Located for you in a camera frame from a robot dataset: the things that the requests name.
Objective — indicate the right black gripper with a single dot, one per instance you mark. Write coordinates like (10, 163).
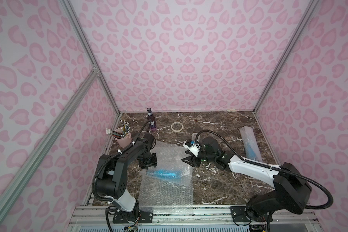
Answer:
(196, 157)

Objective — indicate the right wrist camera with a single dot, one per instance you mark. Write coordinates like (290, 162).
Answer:
(192, 147)

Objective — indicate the purple glass bottle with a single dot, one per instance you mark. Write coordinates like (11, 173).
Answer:
(151, 118)

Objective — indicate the beige masking tape roll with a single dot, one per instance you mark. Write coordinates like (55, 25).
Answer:
(177, 127)

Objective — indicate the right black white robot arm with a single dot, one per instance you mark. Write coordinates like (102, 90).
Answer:
(291, 189)

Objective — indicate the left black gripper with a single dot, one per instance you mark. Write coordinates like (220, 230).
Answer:
(148, 161)

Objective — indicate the bubble wrap sheet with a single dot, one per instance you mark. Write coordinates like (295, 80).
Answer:
(250, 144)
(167, 188)

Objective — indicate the blue glass bottle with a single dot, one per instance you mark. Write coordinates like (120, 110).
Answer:
(164, 174)

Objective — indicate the pink pen cup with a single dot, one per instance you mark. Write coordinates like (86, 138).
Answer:
(124, 141)

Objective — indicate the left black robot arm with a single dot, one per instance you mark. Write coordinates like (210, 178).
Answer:
(111, 176)

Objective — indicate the white tape dispenser pink roll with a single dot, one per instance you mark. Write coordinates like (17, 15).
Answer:
(193, 137)

